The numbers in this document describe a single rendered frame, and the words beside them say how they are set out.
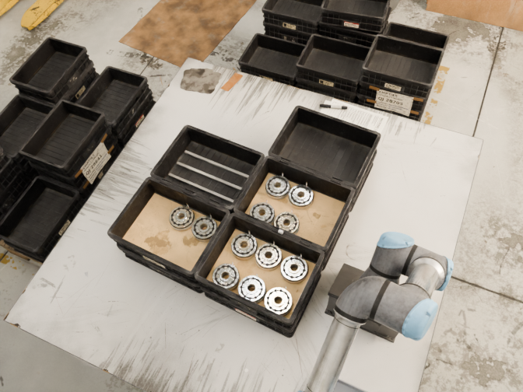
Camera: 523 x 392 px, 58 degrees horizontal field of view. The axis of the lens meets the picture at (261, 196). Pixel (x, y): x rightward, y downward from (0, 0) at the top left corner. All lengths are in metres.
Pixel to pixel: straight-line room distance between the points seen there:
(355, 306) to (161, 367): 0.89
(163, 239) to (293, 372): 0.72
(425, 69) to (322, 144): 1.06
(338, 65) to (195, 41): 1.31
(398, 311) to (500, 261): 1.73
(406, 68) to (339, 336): 1.95
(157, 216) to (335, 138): 0.86
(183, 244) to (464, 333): 1.57
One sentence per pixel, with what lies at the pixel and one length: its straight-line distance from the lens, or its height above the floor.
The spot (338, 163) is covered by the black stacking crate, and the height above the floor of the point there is 0.83.
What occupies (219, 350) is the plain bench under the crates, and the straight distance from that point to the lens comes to 1.89.
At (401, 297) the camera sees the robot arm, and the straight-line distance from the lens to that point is 1.30.
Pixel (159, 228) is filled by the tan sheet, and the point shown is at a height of 0.83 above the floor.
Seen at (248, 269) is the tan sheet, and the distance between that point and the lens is 1.83.
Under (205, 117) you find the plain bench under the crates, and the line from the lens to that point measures 2.43.
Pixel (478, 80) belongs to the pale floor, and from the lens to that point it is 3.73.
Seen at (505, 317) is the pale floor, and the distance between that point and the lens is 2.85.
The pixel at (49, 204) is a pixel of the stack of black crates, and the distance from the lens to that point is 2.95.
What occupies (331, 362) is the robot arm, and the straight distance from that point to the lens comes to 1.39.
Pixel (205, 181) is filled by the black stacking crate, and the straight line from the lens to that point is 2.05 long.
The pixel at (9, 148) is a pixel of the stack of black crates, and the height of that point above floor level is 0.38.
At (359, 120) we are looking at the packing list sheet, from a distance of 2.38.
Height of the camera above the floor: 2.53
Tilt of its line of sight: 59 degrees down
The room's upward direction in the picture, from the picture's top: 7 degrees counter-clockwise
